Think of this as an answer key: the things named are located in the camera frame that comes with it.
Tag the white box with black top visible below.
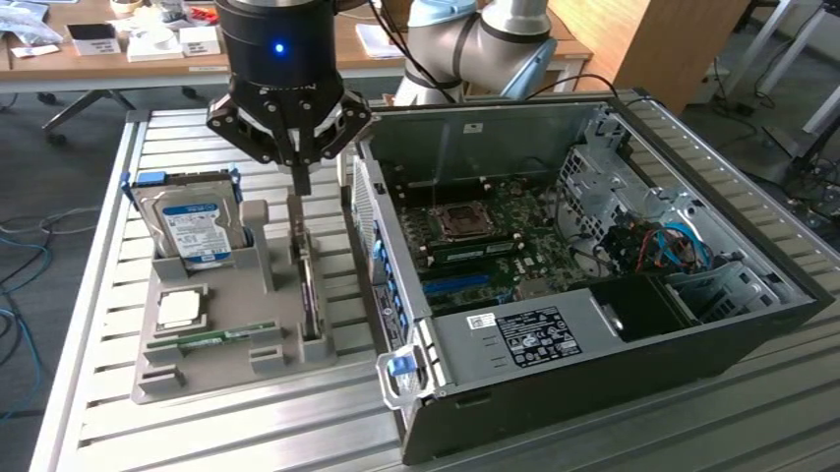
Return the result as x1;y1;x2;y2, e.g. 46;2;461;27
64;23;122;57

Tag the black open PC case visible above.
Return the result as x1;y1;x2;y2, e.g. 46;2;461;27
337;95;835;466

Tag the black cable over case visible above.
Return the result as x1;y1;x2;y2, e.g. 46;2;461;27
554;73;656;107

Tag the white box with cup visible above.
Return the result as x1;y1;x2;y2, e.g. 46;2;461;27
125;27;185;63

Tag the metal disk bay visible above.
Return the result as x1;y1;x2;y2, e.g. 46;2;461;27
556;145;656;217

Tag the silver CPU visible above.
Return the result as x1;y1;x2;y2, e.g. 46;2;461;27
158;289;204;328

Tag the clear plastic bag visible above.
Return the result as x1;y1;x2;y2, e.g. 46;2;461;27
0;0;64;45

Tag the grey parts rack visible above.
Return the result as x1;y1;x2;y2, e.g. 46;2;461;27
132;199;341;404

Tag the CPU socket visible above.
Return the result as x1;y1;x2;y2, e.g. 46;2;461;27
428;201;496;242

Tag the green motherboard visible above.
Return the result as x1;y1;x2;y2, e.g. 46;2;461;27
392;176;595;316

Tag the grey desk leg with caster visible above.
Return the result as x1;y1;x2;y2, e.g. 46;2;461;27
38;88;136;147

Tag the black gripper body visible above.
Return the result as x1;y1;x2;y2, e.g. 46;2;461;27
214;0;344;167

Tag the plain white box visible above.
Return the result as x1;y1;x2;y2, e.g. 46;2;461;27
177;25;221;58

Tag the stack of papers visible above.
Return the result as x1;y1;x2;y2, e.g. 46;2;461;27
355;22;412;60

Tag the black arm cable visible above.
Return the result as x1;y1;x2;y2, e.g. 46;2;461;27
365;0;460;107

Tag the grey floor cable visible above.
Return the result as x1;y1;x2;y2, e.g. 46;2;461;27
0;206;104;237

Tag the hard disk with blue label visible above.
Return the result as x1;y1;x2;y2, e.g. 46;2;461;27
121;165;256;270

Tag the blue floor cable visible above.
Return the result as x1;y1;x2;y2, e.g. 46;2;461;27
0;235;50;424

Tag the red wire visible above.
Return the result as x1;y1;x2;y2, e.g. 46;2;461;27
638;228;663;271

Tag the blue wire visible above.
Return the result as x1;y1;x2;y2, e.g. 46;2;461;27
660;223;714;271

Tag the graphics card with black fan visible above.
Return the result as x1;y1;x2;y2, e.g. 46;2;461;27
285;194;328;343

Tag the blue expansion slot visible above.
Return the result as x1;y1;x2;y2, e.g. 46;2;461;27
420;272;492;296

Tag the grey power supply unit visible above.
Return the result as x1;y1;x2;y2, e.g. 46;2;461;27
428;289;622;387

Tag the wooden desk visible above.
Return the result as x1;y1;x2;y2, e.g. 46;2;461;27
0;0;591;94

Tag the green RAM stick on rack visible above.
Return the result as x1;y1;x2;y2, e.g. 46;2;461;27
150;322;280;348

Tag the white label card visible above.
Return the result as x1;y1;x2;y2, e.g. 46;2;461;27
9;43;60;59

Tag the wooden cabinet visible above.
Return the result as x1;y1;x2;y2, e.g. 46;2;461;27
547;0;753;114

